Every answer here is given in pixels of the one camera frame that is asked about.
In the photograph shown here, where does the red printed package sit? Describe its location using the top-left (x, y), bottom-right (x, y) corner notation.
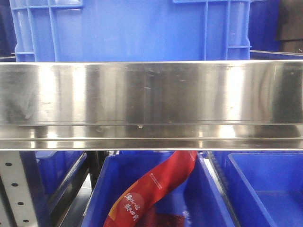
top-left (103, 150), bottom-right (197, 227)

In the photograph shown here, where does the perforated grey shelf post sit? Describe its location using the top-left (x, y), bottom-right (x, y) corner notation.
top-left (0, 151), bottom-right (38, 227)

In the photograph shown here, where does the blue bin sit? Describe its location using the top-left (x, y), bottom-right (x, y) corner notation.
top-left (213, 151), bottom-right (303, 227)
top-left (82, 151), bottom-right (234, 227)
top-left (35, 151), bottom-right (86, 195)

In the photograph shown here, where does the stainless steel shelf rail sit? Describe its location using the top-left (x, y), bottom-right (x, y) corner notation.
top-left (0, 60), bottom-right (303, 151)

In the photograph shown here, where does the blue bin lower left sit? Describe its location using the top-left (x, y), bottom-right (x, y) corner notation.
top-left (35, 151), bottom-right (86, 195)

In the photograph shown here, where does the blue bin lower right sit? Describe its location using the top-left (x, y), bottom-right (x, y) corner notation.
top-left (213, 151), bottom-right (303, 227)

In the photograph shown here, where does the large blue bin upper shelf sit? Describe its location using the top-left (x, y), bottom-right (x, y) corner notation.
top-left (10, 0), bottom-right (250, 61)

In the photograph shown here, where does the blue bin lower middle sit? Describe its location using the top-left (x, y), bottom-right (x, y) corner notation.
top-left (82, 151), bottom-right (234, 227)

